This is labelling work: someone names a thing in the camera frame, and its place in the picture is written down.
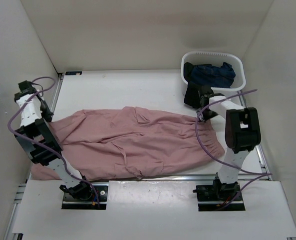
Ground pink trousers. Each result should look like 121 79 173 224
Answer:
30 106 226 181

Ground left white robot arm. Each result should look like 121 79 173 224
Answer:
7 80 94 201

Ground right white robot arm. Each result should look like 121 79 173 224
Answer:
194 85 261 201

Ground black trousers over basket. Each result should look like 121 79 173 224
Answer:
183 62 213 109

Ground blue trousers in basket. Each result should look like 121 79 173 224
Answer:
200 62 236 89

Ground white plastic basket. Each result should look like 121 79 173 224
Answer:
181 51 246 95

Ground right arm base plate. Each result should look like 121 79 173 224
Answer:
192 184 246 212

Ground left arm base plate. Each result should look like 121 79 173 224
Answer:
61 183 109 210

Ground aluminium table edge rail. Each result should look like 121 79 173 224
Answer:
2 72 65 240

